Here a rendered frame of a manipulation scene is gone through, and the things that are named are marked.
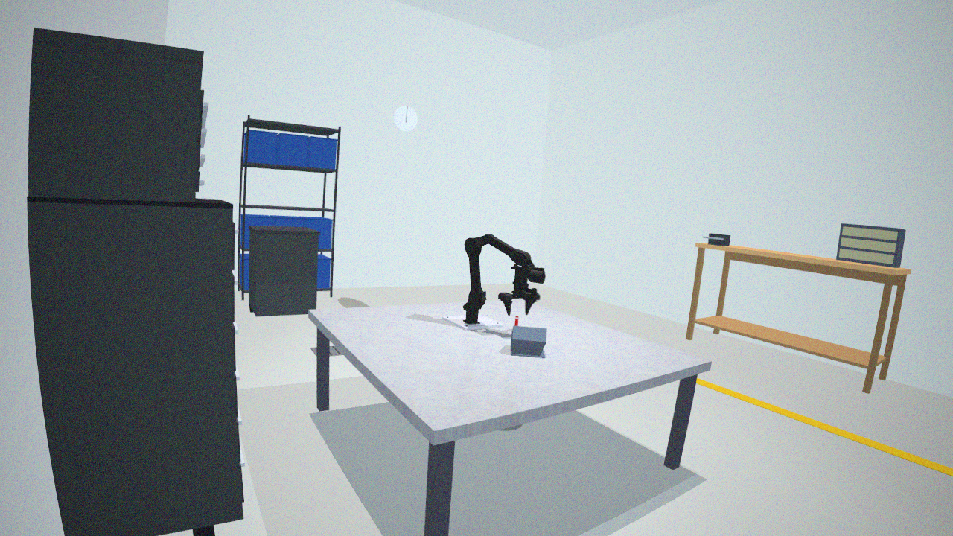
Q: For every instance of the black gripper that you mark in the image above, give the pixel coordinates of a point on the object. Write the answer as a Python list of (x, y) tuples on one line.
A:
[(507, 297)]

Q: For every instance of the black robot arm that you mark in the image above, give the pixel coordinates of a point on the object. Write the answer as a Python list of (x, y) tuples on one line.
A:
[(527, 271)]

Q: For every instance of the grey-blue square panel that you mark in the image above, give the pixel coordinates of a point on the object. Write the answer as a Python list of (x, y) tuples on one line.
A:
[(528, 341)]

